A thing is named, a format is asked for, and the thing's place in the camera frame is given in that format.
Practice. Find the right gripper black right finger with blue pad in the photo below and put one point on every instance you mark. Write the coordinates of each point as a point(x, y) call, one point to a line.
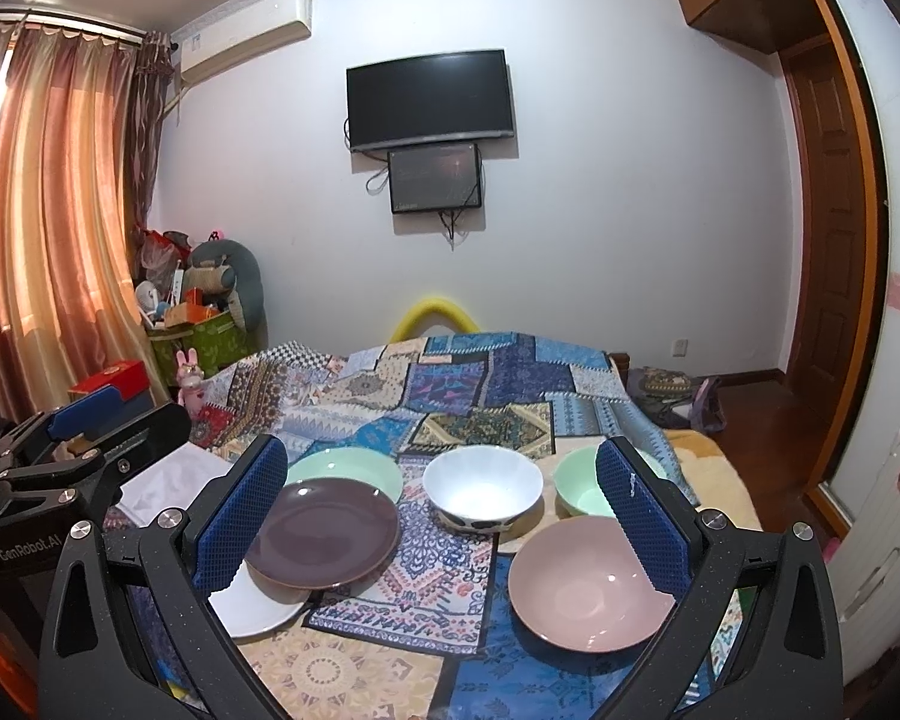
point(754, 633)

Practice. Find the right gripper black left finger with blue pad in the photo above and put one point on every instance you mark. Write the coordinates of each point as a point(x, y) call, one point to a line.
point(130, 632)

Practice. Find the pink bowl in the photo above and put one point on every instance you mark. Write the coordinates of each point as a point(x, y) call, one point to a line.
point(579, 585)

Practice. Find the mint green bowl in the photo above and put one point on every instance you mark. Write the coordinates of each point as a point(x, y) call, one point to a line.
point(576, 484)

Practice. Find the mint green plate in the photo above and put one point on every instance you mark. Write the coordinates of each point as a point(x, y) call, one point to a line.
point(356, 463)

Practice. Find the white folded cloth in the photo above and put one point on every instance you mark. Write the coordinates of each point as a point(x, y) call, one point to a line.
point(173, 482)

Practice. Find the red box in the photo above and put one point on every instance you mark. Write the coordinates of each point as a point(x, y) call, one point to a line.
point(129, 378)

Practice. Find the white plate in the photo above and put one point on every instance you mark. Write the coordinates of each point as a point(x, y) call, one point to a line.
point(252, 605)

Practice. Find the pink bunny toy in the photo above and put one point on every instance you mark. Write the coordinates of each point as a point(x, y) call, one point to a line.
point(190, 379)

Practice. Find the beige green fleece blanket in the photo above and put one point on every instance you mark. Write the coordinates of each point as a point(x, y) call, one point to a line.
point(712, 477)

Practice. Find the green storage box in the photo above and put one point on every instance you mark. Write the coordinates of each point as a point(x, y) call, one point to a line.
point(218, 342)

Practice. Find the dark purple plate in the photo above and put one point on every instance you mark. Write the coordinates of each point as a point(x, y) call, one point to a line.
point(325, 533)

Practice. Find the grey plush toy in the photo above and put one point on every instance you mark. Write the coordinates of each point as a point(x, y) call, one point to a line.
point(226, 269)

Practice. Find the dark bag on floor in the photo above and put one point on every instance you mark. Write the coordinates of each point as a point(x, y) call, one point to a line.
point(674, 400)

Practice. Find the patchwork patterned tablecloth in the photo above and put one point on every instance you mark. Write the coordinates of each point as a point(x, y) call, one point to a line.
point(434, 635)

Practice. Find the white patterned bowl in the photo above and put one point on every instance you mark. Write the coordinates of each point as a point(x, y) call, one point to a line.
point(482, 488)

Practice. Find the orange pink curtain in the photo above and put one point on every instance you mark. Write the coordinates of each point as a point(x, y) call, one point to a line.
point(70, 163)

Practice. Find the white air conditioner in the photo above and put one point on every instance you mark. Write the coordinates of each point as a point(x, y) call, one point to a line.
point(243, 35)

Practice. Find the white wall socket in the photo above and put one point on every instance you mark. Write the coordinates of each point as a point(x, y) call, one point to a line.
point(680, 348)

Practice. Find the small black wall monitor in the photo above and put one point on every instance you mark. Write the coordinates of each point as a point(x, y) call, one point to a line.
point(435, 178)

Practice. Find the black wall television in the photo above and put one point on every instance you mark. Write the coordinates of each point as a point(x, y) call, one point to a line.
point(429, 99)

